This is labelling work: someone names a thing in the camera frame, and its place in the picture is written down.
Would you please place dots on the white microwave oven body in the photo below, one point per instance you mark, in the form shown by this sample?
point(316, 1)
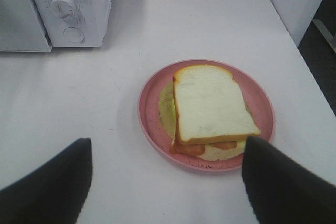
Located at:
point(92, 20)

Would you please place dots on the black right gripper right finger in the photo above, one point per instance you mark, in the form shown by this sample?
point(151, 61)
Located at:
point(282, 191)

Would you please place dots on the white table leg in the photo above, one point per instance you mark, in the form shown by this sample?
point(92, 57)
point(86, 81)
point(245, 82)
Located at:
point(325, 33)

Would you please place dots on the white timer knob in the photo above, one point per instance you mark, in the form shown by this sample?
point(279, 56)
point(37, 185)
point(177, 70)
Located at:
point(65, 9)

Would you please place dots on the round white door-release button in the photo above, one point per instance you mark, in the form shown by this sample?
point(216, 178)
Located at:
point(74, 35)

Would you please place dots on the pink round plate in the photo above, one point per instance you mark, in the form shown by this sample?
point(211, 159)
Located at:
point(148, 112)

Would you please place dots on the sandwich with lettuce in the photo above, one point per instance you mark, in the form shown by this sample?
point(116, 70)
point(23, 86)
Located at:
point(205, 114)

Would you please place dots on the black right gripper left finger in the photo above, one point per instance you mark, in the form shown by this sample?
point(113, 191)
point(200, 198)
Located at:
point(54, 192)

